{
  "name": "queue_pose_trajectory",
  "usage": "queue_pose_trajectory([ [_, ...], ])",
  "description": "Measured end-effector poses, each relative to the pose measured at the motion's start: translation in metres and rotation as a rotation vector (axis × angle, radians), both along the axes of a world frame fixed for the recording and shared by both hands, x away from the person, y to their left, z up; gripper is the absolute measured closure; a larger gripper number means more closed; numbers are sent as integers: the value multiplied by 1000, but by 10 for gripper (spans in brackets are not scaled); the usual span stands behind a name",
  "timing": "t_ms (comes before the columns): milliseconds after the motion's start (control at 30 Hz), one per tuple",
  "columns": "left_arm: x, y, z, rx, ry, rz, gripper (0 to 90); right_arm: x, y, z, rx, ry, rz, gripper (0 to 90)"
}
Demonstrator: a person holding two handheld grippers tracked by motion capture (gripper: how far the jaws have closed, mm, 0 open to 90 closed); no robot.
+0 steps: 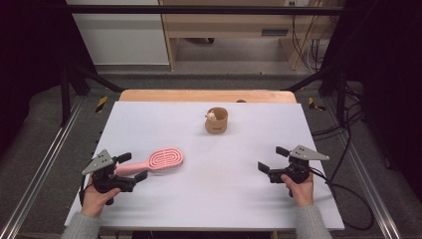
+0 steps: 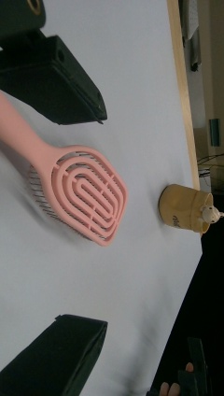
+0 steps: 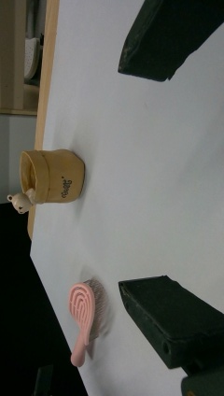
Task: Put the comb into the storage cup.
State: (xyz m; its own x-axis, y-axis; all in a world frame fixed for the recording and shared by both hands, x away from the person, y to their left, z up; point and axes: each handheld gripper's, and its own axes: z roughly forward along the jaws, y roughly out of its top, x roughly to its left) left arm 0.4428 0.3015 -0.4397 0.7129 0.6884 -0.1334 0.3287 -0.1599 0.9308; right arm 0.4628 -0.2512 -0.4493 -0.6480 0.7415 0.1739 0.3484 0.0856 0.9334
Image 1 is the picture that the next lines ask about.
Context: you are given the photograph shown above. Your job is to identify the black floor cables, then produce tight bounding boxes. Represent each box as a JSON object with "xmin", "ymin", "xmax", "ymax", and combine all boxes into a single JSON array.
[{"xmin": 312, "ymin": 84, "xmax": 366, "ymax": 183}]

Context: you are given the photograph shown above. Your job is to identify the yellow black tape strip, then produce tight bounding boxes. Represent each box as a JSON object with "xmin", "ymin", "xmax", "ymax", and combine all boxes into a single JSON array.
[
  {"xmin": 95, "ymin": 96, "xmax": 109, "ymax": 114},
  {"xmin": 308, "ymin": 97, "xmax": 327, "ymax": 113}
]

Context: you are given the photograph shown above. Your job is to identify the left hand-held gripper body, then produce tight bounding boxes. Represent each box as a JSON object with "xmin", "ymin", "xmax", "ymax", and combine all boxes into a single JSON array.
[{"xmin": 82, "ymin": 148, "xmax": 137, "ymax": 194}]

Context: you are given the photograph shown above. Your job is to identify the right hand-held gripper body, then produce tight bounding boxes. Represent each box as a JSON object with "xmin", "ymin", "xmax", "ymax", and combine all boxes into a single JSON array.
[{"xmin": 268, "ymin": 144, "xmax": 330, "ymax": 185}]

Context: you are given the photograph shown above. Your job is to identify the black horizontal frame bar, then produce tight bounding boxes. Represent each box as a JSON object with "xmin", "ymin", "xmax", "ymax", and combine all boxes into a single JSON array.
[{"xmin": 64, "ymin": 4, "xmax": 346, "ymax": 16}]

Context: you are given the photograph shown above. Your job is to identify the black frame strut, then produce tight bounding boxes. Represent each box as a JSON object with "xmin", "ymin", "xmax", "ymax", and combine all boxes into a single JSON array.
[
  {"xmin": 59, "ymin": 63, "xmax": 125, "ymax": 127},
  {"xmin": 282, "ymin": 64, "xmax": 348, "ymax": 125}
]

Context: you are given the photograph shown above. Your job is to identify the white table cover board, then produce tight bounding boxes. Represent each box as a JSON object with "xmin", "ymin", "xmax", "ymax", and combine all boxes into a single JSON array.
[{"xmin": 64, "ymin": 101, "xmax": 345, "ymax": 232}]

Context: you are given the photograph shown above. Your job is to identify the white cabinet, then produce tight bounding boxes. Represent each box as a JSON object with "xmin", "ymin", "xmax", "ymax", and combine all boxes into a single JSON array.
[{"xmin": 66, "ymin": 0, "xmax": 170, "ymax": 66}]

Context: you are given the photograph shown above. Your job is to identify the pink hair brush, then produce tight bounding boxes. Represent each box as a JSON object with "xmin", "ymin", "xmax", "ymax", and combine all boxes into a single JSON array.
[{"xmin": 114, "ymin": 146, "xmax": 184, "ymax": 177}]

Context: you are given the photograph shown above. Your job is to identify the aluminium floor rail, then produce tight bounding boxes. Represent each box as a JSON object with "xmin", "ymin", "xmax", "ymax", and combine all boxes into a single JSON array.
[
  {"xmin": 0, "ymin": 96, "xmax": 86, "ymax": 239},
  {"xmin": 322, "ymin": 98, "xmax": 403, "ymax": 239}
]

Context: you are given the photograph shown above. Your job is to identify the hanging black cables bundle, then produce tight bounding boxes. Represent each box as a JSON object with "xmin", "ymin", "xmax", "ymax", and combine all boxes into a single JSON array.
[{"xmin": 290, "ymin": 1, "xmax": 332, "ymax": 73}]

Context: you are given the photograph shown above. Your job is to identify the light wooden desk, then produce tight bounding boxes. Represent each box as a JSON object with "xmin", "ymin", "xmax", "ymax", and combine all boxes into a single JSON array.
[{"xmin": 158, "ymin": 0, "xmax": 346, "ymax": 72}]

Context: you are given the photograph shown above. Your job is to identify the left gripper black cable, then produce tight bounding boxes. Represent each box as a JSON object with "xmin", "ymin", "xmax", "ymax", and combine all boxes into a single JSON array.
[{"xmin": 79, "ymin": 174, "xmax": 95, "ymax": 207}]

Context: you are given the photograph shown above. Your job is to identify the person's left hand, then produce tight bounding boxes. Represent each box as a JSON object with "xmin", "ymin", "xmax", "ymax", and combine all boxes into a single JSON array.
[{"xmin": 80, "ymin": 177, "xmax": 122, "ymax": 217}]

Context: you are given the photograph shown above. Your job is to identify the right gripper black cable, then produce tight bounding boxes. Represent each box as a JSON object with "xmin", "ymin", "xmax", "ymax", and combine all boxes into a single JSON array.
[{"xmin": 309, "ymin": 166, "xmax": 375, "ymax": 232}]

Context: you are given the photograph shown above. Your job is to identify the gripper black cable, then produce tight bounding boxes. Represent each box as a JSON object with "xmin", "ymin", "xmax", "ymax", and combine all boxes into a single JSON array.
[
  {"xmin": 79, "ymin": 174, "xmax": 95, "ymax": 207},
  {"xmin": 309, "ymin": 166, "xmax": 375, "ymax": 232}
]

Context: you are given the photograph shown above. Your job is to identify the person's right hand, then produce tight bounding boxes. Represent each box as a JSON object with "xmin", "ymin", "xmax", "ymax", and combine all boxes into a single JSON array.
[{"xmin": 281, "ymin": 174, "xmax": 315, "ymax": 207}]

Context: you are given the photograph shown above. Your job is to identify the black curtain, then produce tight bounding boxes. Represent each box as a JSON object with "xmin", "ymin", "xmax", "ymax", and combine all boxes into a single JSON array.
[
  {"xmin": 320, "ymin": 0, "xmax": 422, "ymax": 194},
  {"xmin": 0, "ymin": 0, "xmax": 98, "ymax": 157}
]

